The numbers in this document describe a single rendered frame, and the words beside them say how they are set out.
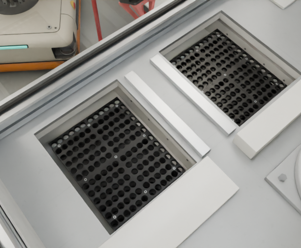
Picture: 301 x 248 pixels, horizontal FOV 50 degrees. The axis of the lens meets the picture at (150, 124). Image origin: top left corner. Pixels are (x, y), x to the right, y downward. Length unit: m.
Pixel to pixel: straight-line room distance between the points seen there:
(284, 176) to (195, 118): 0.19
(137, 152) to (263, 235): 0.27
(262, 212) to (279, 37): 0.41
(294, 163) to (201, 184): 0.18
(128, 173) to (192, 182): 0.13
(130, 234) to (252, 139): 0.27
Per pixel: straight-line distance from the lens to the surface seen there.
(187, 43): 0.90
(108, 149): 0.66
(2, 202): 0.52
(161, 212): 0.56
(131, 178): 0.64
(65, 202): 0.59
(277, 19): 0.86
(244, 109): 0.73
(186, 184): 0.58
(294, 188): 0.63
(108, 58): 0.67
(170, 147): 0.71
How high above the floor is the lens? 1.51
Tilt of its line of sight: 63 degrees down
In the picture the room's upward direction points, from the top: 2 degrees clockwise
